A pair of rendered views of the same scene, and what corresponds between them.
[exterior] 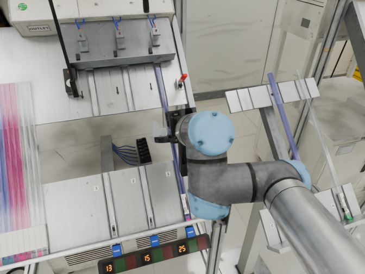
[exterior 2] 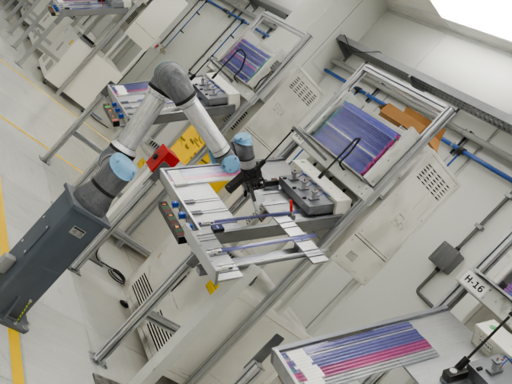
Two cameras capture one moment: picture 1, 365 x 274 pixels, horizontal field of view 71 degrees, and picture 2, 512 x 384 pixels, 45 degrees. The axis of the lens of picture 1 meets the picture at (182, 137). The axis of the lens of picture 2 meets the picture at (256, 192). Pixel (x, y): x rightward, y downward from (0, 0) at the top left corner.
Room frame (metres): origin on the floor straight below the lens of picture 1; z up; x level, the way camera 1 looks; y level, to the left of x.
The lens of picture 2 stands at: (-0.37, -2.61, 1.21)
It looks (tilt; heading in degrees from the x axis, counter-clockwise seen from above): 4 degrees down; 70
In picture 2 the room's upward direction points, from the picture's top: 43 degrees clockwise
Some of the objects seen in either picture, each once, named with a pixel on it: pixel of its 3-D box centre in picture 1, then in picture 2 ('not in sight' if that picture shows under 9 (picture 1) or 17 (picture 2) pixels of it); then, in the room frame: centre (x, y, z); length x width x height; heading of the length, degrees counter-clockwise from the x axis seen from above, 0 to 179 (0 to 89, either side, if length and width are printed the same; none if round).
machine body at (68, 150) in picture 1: (113, 182); (209, 315); (1.01, 0.39, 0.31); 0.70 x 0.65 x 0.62; 106
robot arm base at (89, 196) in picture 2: not in sight; (97, 195); (0.03, -0.21, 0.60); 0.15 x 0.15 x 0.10
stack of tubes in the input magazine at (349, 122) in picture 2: not in sight; (359, 141); (0.91, 0.30, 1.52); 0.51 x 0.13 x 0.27; 106
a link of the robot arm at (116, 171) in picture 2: not in sight; (116, 173); (0.03, -0.20, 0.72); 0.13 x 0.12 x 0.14; 95
